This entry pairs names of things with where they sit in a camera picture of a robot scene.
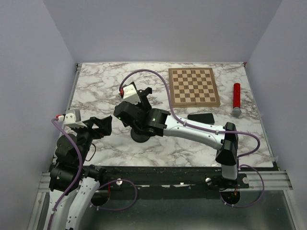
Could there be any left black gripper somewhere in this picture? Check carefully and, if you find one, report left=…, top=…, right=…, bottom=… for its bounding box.
left=72, top=115, right=113, bottom=164

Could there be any blue phone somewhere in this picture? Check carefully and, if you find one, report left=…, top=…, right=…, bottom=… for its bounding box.
left=188, top=113, right=215, bottom=125

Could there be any black round-base clamp stand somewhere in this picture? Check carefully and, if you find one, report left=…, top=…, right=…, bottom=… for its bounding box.
left=137, top=87, right=152, bottom=98

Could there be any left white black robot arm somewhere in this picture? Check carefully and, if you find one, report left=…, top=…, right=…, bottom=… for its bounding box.
left=44, top=113, right=112, bottom=230

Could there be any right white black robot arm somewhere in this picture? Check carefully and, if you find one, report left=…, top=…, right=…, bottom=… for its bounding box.
left=114, top=101, right=238, bottom=188

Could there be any wooden chessboard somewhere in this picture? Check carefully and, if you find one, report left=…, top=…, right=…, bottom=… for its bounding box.
left=168, top=68, right=221, bottom=108

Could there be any red grey microphone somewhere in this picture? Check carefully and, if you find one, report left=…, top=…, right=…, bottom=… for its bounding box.
left=232, top=83, right=242, bottom=117

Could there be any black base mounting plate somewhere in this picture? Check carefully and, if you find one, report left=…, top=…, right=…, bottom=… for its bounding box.
left=79, top=165, right=250, bottom=201

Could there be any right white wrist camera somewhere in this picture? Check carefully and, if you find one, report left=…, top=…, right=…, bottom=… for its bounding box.
left=119, top=82, right=141, bottom=105

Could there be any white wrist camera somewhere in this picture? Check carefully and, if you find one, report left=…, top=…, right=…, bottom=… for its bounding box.
left=56, top=109, right=83, bottom=128
left=119, top=82, right=141, bottom=105

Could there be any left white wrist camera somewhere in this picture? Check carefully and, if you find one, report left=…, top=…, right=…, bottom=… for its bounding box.
left=56, top=109, right=83, bottom=128

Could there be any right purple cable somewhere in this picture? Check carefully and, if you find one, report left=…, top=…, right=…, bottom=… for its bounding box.
left=119, top=69, right=266, bottom=208

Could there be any aluminium rail frame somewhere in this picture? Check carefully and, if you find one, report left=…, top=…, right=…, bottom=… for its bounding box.
left=24, top=62, right=298, bottom=230

